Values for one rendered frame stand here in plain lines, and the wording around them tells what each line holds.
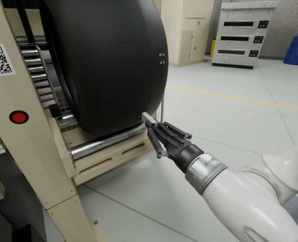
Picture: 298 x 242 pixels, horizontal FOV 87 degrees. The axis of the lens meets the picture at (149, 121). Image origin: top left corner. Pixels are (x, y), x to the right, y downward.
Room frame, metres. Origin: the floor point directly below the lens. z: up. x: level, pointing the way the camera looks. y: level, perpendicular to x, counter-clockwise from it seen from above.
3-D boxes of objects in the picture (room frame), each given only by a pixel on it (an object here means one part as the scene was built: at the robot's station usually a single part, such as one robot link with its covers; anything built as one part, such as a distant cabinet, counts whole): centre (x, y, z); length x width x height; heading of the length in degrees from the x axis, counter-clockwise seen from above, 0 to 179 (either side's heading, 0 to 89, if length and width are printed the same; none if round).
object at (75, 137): (0.62, 0.23, 0.80); 0.37 x 0.36 x 0.02; 36
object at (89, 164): (0.51, 0.15, 0.84); 0.36 x 0.09 x 0.06; 126
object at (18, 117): (0.41, 0.39, 1.06); 0.03 x 0.02 x 0.03; 126
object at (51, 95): (0.80, 0.63, 1.05); 0.20 x 0.15 x 0.30; 126
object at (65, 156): (0.52, 0.37, 0.90); 0.40 x 0.03 x 0.10; 36
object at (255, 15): (5.84, -2.95, 0.89); 1.40 x 1.07 x 1.79; 67
